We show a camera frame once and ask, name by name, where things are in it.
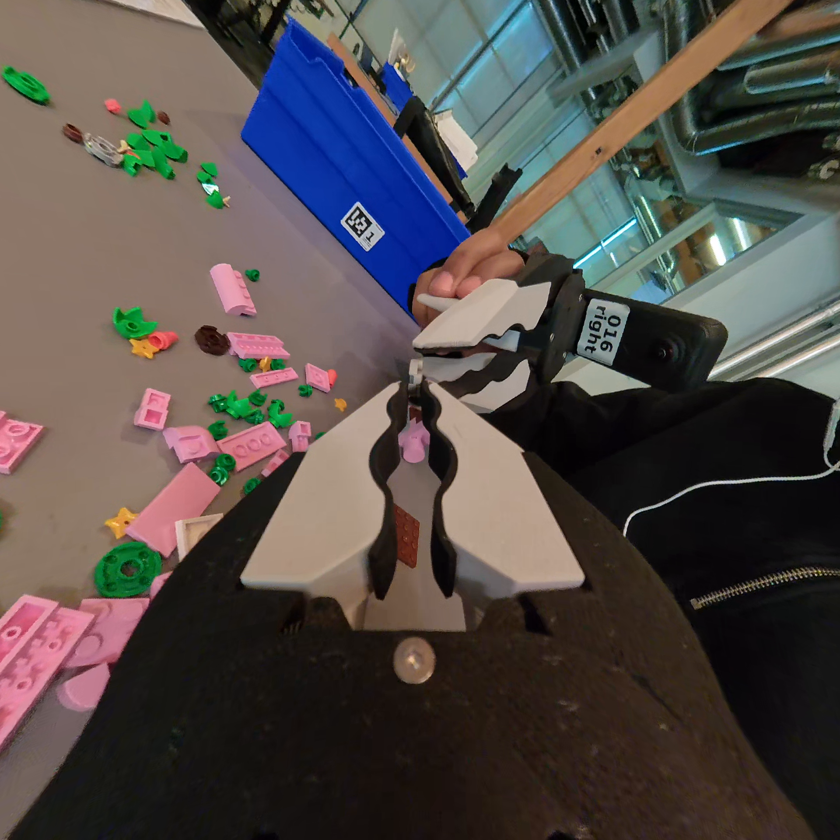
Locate white cable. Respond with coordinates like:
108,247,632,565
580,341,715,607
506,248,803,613
622,394,840,536

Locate scattered green toy leaves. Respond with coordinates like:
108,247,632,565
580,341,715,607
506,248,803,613
112,98,329,496

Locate person's right hand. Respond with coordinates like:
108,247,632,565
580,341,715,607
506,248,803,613
413,233,527,311

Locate wooden beam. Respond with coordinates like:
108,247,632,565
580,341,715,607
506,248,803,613
486,0,795,244

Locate silver ventilation ducts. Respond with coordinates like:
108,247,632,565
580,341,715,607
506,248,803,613
538,0,840,158

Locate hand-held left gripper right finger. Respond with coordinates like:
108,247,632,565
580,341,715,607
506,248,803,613
419,382,586,632

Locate pink brown toy brick assembly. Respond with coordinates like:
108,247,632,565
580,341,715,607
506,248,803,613
394,397,433,569

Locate blue plastic bin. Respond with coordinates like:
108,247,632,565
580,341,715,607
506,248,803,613
241,16,472,322

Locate scattered pink toy bricks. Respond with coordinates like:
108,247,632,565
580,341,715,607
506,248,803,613
0,262,339,749

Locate person's black jacket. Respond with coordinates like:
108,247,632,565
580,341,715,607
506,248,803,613
489,377,840,840

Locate large green round toy plate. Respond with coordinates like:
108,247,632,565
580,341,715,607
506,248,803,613
1,66,51,106
94,541,164,598

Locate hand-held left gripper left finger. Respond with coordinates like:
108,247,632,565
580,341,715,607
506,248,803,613
239,381,411,632

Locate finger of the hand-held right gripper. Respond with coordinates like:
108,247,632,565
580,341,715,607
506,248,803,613
411,278,553,352
420,350,534,414

